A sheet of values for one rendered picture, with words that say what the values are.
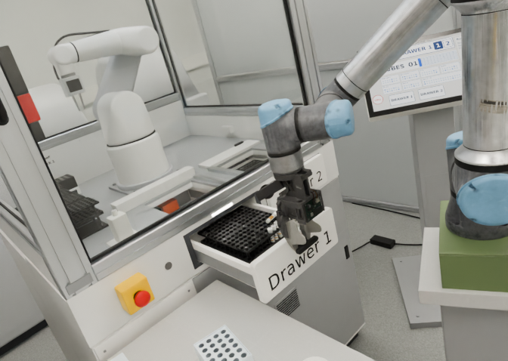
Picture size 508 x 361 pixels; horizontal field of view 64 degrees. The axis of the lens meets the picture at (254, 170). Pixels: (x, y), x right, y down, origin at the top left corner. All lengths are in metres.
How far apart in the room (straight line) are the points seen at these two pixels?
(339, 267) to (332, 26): 1.60
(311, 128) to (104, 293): 0.64
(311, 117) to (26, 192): 0.62
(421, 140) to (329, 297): 0.77
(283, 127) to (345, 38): 1.91
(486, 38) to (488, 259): 0.47
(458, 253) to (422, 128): 0.93
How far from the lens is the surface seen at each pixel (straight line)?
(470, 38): 0.79
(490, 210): 0.86
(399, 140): 2.72
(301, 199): 0.89
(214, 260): 1.11
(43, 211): 0.99
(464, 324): 1.16
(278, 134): 0.84
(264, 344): 0.99
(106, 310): 1.11
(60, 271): 1.04
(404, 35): 0.90
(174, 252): 1.15
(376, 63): 0.91
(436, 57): 1.81
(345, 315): 1.84
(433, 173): 1.93
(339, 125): 0.81
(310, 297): 1.61
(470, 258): 1.01
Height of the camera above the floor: 1.43
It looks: 20 degrees down
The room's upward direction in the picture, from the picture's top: 15 degrees counter-clockwise
